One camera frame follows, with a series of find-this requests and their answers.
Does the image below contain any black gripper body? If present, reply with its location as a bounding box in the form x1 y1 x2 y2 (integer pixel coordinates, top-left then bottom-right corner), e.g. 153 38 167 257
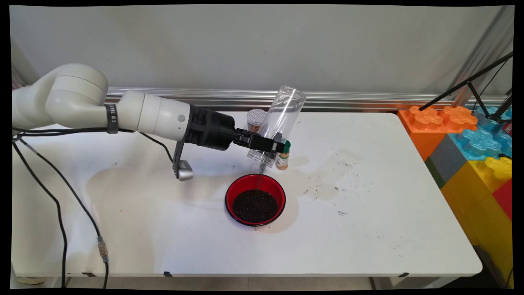
186 104 243 152

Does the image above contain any green capped spice bottle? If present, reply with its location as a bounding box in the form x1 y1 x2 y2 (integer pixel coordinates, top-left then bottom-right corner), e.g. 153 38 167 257
276 140 292 171

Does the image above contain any spice jar with printed lid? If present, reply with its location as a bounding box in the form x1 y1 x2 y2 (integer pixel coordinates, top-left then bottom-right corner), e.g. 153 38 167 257
246 108 268 133

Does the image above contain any black cable with metal connector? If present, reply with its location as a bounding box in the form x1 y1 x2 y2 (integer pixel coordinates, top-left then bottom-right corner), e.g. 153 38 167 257
12 127 175 289

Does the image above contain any grey building block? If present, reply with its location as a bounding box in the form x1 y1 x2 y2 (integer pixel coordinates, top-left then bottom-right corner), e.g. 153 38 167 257
425 134 468 189

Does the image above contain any tall clear plastic jar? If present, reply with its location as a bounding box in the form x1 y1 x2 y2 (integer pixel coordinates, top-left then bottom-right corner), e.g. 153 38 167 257
247 85 307 170

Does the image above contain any light blue building block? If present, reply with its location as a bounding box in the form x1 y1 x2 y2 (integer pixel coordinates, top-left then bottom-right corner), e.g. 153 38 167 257
447 104 513 161

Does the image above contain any black velcro strap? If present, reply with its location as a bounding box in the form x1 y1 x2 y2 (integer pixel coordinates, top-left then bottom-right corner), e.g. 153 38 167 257
104 103 120 135

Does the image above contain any plain black cable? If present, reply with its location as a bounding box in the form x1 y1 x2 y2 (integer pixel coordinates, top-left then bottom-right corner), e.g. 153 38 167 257
12 127 69 289

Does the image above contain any orange building block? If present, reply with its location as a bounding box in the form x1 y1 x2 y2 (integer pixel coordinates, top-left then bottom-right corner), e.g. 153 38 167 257
397 105 479 161

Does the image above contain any large red building block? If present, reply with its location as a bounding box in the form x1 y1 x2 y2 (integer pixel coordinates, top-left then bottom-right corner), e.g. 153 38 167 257
492 179 513 221

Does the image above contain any aluminium rail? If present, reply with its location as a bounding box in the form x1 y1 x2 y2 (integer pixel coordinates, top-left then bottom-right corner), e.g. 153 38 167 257
104 86 508 112

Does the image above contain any black tripod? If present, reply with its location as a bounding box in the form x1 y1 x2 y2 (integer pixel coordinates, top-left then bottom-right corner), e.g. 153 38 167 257
418 52 514 124

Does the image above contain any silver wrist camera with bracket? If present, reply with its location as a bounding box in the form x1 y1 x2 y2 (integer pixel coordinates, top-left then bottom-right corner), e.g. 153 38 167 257
172 139 194 182

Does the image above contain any red bowl with black rim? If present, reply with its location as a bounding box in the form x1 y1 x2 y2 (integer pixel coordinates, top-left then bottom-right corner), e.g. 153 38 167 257
225 173 287 227

